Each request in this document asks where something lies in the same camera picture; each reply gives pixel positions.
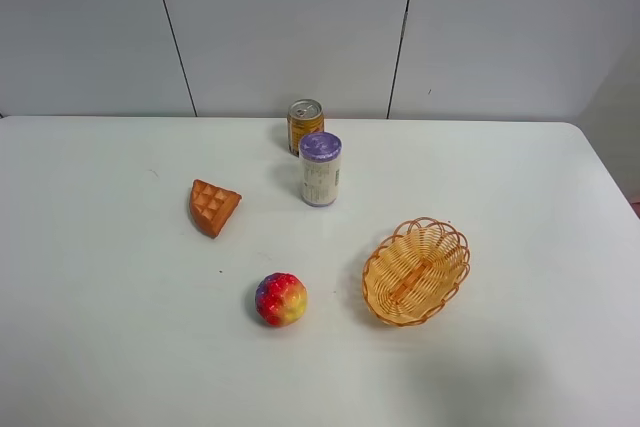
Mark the rainbow strawberry toy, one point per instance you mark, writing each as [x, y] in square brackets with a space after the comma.
[281, 299]

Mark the woven orange basket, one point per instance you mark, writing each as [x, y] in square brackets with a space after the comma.
[412, 274]

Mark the gold drink can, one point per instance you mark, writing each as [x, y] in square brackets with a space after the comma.
[304, 116]

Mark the white purple-capped cylinder container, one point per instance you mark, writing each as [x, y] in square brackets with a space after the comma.
[320, 156]

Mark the brown waffle slice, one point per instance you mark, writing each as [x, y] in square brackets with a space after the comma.
[211, 206]

